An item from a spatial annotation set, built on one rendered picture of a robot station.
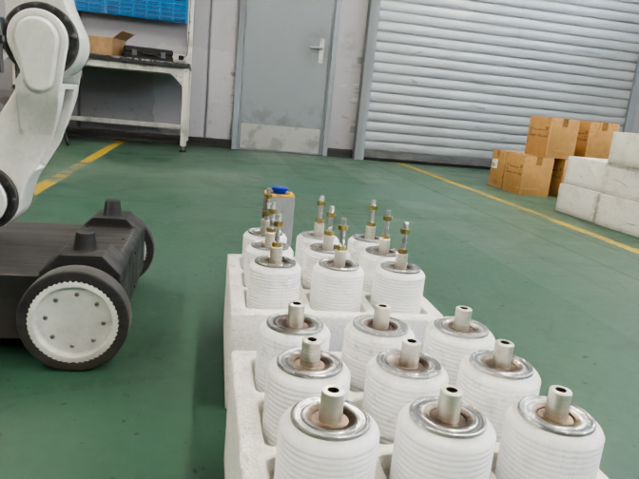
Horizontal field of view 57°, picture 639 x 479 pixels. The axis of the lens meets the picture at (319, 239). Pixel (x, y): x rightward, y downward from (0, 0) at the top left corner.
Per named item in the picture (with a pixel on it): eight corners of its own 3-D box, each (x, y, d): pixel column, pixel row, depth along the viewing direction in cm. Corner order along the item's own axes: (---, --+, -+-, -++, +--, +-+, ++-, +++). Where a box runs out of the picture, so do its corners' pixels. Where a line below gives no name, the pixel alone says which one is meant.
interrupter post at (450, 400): (439, 427, 57) (445, 395, 56) (431, 413, 59) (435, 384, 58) (463, 427, 57) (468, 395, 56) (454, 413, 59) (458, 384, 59)
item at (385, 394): (361, 527, 68) (380, 384, 64) (343, 476, 77) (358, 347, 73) (440, 524, 70) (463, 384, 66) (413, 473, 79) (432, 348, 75)
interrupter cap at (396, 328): (359, 338, 76) (360, 334, 76) (346, 317, 83) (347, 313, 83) (416, 339, 78) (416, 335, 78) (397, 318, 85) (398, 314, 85)
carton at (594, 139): (611, 162, 459) (620, 124, 453) (584, 160, 456) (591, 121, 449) (590, 159, 488) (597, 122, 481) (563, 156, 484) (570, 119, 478)
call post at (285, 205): (256, 317, 148) (265, 195, 141) (255, 308, 155) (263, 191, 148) (284, 318, 150) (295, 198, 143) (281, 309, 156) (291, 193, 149)
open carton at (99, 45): (92, 56, 547) (92, 30, 542) (134, 60, 545) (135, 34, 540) (77, 53, 518) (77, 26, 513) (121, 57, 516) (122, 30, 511)
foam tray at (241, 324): (224, 410, 104) (230, 313, 100) (222, 325, 141) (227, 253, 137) (435, 410, 111) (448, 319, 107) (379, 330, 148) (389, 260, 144)
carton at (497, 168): (519, 186, 512) (525, 151, 506) (532, 190, 489) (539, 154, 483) (487, 183, 507) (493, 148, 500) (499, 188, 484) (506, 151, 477)
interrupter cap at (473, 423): (424, 443, 54) (425, 435, 53) (398, 401, 61) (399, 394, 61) (500, 441, 55) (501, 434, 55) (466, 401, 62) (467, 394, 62)
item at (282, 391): (259, 533, 65) (271, 384, 61) (253, 478, 75) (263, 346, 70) (343, 528, 67) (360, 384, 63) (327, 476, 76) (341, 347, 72)
